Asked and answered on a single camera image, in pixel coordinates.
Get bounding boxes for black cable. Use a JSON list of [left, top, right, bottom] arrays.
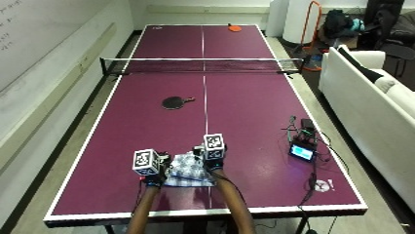
[[295, 130, 350, 234]]

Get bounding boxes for black table tennis net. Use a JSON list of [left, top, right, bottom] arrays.
[[98, 57, 311, 78]]

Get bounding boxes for person's right hand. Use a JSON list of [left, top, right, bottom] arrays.
[[191, 145, 227, 174]]

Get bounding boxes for black office chair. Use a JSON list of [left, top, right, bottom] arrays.
[[360, 0, 415, 79]]

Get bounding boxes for white marker cube left glove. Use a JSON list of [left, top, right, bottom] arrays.
[[130, 148, 161, 176]]

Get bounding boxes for person's left hand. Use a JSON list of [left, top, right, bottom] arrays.
[[141, 151, 174, 189]]

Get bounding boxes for white marker cube right glove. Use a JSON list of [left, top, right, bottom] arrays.
[[202, 133, 227, 161]]

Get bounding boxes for white marker cube glove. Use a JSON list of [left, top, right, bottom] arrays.
[[202, 133, 227, 161], [130, 148, 161, 176]]

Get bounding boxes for white cylindrical column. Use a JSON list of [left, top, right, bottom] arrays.
[[283, 0, 323, 45]]

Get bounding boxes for blue white patterned cloth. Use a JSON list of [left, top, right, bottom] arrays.
[[165, 151, 217, 188]]

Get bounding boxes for black table tennis paddle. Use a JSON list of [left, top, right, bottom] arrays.
[[161, 96, 195, 110]]

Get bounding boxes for white sticker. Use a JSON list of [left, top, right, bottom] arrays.
[[314, 178, 336, 193]]

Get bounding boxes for whiteboard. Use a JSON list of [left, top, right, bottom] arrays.
[[0, 0, 114, 92]]

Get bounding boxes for small screen electronics device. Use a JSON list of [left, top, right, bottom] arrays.
[[283, 115, 322, 163]]

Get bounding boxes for orange metal frame stand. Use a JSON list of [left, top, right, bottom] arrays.
[[297, 0, 325, 72]]

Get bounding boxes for white sofa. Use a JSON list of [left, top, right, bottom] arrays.
[[318, 44, 415, 213]]

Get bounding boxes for black bag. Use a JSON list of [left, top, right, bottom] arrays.
[[323, 9, 366, 39]]

